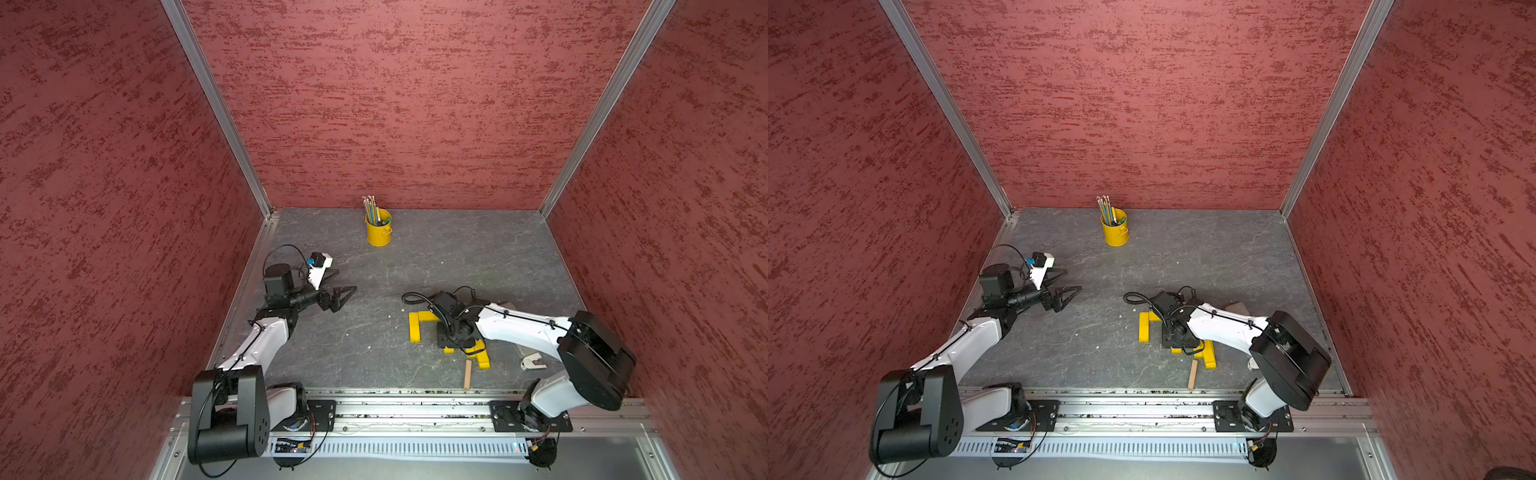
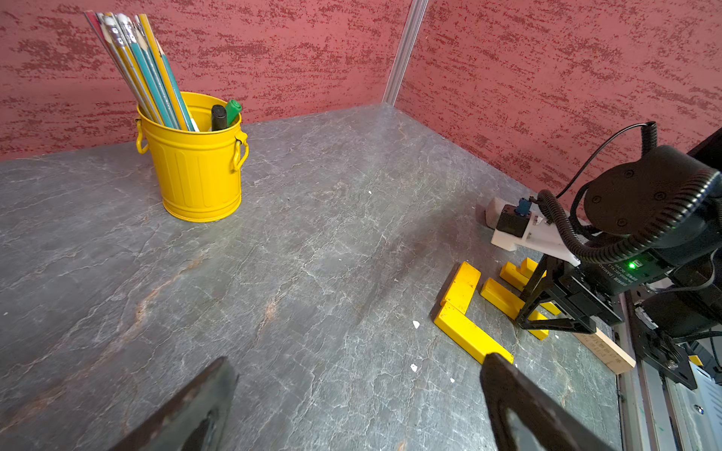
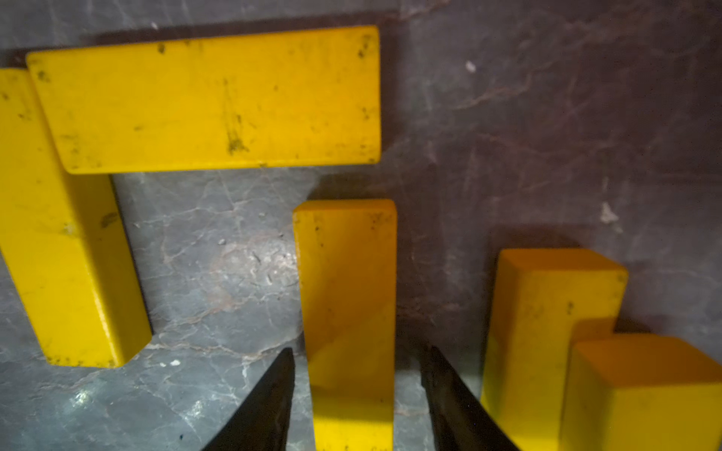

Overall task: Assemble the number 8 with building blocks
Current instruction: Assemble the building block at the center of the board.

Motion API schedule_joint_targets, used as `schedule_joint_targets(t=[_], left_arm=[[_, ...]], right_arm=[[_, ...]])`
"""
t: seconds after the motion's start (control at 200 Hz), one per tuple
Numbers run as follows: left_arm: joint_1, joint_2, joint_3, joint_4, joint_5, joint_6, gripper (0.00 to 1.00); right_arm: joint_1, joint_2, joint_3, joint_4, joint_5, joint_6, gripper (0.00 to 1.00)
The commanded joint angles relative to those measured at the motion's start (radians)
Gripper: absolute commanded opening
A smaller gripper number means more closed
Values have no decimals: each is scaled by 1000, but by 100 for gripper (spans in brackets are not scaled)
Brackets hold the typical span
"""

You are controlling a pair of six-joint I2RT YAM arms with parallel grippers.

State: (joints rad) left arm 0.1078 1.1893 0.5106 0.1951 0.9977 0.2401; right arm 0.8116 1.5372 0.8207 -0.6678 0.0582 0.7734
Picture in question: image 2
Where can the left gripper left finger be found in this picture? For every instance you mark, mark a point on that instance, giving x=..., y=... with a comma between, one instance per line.
x=195, y=418

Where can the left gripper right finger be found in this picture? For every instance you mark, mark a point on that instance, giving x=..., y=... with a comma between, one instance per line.
x=523, y=417

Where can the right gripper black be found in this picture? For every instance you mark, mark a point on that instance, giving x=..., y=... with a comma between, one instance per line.
x=585, y=292

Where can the yellow block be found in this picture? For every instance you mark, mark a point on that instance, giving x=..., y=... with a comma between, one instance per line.
x=468, y=336
x=528, y=267
x=491, y=291
x=462, y=287
x=510, y=274

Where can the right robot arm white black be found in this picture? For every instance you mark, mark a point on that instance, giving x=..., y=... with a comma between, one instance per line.
x=656, y=218

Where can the natural wooden block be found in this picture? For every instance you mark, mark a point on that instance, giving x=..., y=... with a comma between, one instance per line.
x=607, y=351

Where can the yellow metal pencil bucket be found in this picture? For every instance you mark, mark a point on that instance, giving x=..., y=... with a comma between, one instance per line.
x=199, y=173

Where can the black marker in bucket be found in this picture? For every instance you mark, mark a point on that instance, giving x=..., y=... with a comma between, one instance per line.
x=220, y=120

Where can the green marker in bucket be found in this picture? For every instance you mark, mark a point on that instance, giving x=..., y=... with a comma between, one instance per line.
x=233, y=110

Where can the bundle of coloured pencils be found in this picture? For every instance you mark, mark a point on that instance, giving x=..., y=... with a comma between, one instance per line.
x=144, y=66

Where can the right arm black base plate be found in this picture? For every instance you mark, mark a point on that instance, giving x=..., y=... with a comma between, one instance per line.
x=657, y=349

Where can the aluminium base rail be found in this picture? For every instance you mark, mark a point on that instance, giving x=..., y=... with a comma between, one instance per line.
x=651, y=404

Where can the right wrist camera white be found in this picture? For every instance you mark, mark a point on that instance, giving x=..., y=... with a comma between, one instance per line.
x=516, y=226

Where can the right aluminium corner post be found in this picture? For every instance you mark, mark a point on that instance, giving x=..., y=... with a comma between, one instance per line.
x=405, y=49

